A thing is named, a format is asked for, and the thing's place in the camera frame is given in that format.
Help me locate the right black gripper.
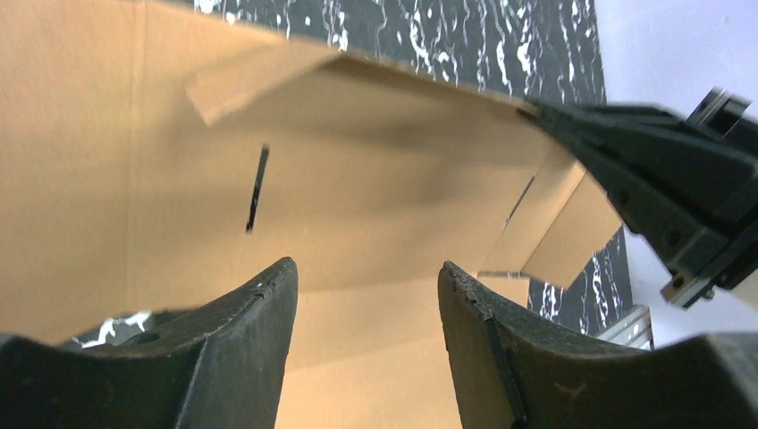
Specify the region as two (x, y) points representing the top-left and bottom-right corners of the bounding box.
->
(518, 88), (757, 308)

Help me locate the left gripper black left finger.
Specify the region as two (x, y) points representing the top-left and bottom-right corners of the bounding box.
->
(1, 257), (299, 428)

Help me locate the brown cardboard box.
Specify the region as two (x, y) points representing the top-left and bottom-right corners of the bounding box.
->
(1, 1), (620, 428)

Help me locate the aluminium frame rail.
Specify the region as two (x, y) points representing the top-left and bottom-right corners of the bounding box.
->
(595, 305), (654, 350)

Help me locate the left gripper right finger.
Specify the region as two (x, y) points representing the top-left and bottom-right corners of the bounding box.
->
(437, 261), (757, 428)

